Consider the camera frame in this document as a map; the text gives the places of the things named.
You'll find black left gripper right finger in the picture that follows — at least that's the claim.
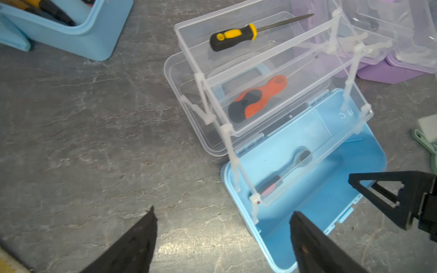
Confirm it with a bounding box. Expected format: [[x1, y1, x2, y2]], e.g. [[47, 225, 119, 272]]
[[290, 212, 366, 273]]

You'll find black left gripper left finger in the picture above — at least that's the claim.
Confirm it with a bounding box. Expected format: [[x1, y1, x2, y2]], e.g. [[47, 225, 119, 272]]
[[82, 207, 158, 273]]

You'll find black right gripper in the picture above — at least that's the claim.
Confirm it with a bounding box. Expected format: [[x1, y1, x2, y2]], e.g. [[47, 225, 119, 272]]
[[348, 171, 437, 242]]

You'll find purple toolbox with ratchet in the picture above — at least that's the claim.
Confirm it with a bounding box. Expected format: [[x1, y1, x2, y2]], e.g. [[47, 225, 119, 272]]
[[290, 0, 390, 79]]

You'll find light blue toolbox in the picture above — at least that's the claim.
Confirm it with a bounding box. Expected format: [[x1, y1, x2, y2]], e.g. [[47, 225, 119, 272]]
[[1, 1, 134, 61], [164, 1, 387, 273]]

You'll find purple toolbox with wrench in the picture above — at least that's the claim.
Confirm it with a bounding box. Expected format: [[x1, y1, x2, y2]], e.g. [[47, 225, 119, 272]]
[[357, 1, 437, 84]]

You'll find green dustpan brush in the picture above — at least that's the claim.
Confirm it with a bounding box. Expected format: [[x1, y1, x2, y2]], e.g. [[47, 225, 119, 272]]
[[411, 114, 437, 175]]

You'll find yellow work glove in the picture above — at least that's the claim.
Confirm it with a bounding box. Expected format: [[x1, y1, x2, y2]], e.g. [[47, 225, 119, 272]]
[[0, 249, 31, 273]]

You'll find orange screwdriver in tray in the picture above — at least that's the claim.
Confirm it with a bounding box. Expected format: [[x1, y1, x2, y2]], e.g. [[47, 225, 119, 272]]
[[228, 55, 320, 124]]

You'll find yellow black screwdriver in lid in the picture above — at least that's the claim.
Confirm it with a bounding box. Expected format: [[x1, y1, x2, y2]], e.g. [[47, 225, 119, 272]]
[[209, 14, 314, 52]]

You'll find yellow handled screwdriver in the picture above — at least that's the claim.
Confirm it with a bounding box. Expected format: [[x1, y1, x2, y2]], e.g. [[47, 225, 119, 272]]
[[1, 0, 76, 26]]

